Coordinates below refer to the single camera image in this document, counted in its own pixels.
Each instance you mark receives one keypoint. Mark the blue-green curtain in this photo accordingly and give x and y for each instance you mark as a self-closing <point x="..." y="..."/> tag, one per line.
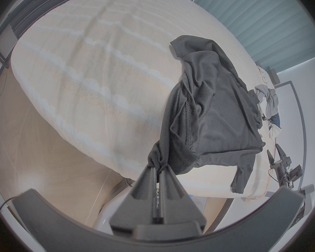
<point x="265" y="17"/>

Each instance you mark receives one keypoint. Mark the bed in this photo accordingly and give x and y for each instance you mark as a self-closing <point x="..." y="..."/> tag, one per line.
<point x="94" y="69"/>

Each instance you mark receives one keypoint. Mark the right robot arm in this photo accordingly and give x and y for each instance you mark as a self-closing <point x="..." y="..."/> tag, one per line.
<point x="308" y="190"/>

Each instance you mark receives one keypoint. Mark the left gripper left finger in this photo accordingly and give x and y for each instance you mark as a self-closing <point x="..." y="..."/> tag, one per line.
<point x="126" y="211"/>

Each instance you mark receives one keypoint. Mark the black chest of drawers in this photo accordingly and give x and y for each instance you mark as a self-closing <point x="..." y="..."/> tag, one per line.
<point x="31" y="12"/>

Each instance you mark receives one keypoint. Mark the pile of clothes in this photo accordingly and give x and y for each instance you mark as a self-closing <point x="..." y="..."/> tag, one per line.
<point x="270" y="104"/>

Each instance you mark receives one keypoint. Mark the black T-shirt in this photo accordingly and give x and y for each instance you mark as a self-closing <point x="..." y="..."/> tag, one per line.
<point x="215" y="119"/>

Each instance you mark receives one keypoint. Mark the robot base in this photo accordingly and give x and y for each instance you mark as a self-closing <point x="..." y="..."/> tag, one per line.
<point x="115" y="203"/>

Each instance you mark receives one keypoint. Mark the grey bedside table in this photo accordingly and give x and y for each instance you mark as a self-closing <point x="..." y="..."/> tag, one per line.
<point x="275" y="75"/>

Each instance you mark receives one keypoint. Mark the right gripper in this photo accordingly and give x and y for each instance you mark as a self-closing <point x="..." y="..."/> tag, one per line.
<point x="280" y="163"/>

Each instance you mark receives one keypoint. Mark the white printed pillow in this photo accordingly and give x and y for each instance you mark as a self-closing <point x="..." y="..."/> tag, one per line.
<point x="263" y="76"/>

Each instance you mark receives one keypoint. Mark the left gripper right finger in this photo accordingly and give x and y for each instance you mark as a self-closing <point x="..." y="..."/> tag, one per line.
<point x="191" y="214"/>

